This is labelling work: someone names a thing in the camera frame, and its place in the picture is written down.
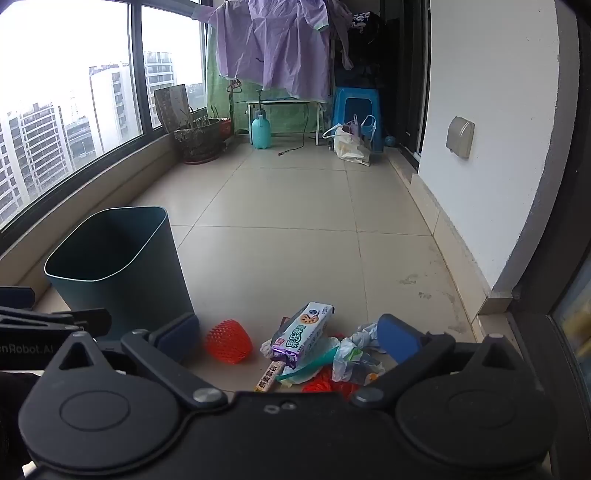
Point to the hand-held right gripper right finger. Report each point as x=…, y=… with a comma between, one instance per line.
x=397, y=337

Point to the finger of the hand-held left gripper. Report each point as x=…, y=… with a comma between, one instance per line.
x=92, y=321
x=16, y=297

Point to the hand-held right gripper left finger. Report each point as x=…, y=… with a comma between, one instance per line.
x=182, y=337

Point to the red foam fruit net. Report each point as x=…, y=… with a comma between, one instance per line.
x=228, y=344

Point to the dark green trash bin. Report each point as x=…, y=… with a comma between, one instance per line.
x=120, y=277

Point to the clear printed plastic bag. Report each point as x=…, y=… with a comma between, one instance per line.
x=351, y=364

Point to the napa cabbage leaf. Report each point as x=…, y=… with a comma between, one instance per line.
x=318, y=353

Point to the small grey tissue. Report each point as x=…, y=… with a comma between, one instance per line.
x=269, y=347

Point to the red plastic bag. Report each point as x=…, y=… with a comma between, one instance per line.
x=323, y=384

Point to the coffee stick packet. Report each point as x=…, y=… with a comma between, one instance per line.
x=270, y=376

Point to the purple and white snack box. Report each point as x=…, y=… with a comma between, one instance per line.
x=300, y=334

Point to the small blue ball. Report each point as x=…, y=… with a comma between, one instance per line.
x=390, y=141

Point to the white tote bag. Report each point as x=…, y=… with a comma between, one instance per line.
x=346, y=146

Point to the brown potted plant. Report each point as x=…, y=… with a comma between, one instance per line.
x=198, y=138

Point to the purple shopping bag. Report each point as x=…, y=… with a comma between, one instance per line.
x=353, y=130

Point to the small red pot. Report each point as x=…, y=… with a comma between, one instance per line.
x=225, y=127

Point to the teal spray bottle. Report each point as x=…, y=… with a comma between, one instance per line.
x=261, y=131

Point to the wooden board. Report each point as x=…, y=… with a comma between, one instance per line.
x=168, y=106

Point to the green hanging cloth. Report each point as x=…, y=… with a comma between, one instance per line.
x=217, y=99

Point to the blue plastic stool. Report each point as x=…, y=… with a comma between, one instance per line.
x=355, y=92

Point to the small white table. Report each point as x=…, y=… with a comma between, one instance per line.
x=281, y=102

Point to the dark sliding door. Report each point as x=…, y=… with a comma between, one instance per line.
x=406, y=69

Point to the dark hanging garment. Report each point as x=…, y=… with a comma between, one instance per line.
x=362, y=46

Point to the purple hanging garment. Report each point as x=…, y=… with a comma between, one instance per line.
x=272, y=46

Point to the grey wall socket cover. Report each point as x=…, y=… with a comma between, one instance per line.
x=459, y=136

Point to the dark door frame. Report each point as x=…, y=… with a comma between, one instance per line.
x=568, y=207

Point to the dark window frame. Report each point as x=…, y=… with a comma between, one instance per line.
x=134, y=69

